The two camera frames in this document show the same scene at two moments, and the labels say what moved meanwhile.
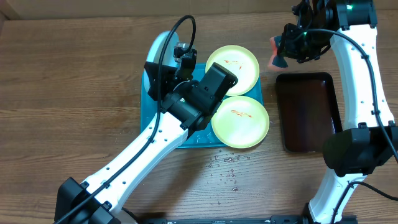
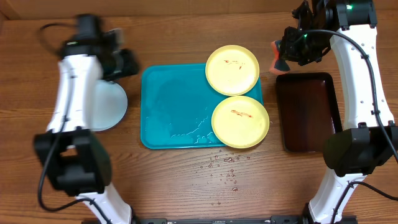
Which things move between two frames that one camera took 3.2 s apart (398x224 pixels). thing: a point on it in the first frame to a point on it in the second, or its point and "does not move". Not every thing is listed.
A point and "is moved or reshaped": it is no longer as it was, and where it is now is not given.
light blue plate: (155, 50) to (108, 105)
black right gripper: (288, 51) does not move
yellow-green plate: (240, 122) does not move
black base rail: (277, 219) does not move
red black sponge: (277, 61) is moved or reshaped
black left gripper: (153, 89) to (130, 63)
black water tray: (308, 110) does not move
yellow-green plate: (239, 62) does not move
